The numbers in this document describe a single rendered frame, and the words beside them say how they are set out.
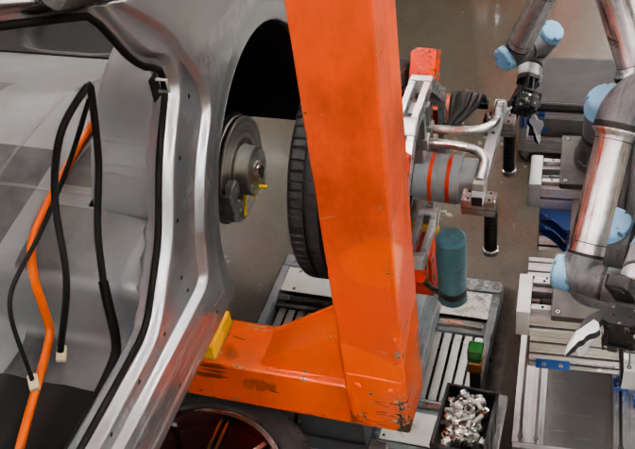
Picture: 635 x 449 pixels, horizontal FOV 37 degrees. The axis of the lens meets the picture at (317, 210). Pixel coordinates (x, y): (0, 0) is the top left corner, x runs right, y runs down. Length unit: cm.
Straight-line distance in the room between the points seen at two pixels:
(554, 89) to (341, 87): 224
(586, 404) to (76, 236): 157
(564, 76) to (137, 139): 209
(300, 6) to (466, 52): 313
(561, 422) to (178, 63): 155
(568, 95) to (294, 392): 189
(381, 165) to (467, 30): 313
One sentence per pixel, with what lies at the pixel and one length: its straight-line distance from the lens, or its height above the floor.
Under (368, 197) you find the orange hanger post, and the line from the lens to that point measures 191.
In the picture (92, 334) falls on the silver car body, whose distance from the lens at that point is 250.
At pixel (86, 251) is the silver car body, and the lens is 244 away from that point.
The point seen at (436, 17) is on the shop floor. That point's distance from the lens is 506.
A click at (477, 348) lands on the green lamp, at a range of 250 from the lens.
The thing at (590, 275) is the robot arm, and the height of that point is 115.
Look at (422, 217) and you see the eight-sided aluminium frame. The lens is 292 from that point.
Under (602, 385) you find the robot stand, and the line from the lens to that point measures 303.
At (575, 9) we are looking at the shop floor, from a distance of 509.
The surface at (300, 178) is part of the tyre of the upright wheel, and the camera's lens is 245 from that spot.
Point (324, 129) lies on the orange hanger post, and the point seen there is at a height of 150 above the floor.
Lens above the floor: 260
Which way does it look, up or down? 42 degrees down
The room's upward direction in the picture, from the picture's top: 9 degrees counter-clockwise
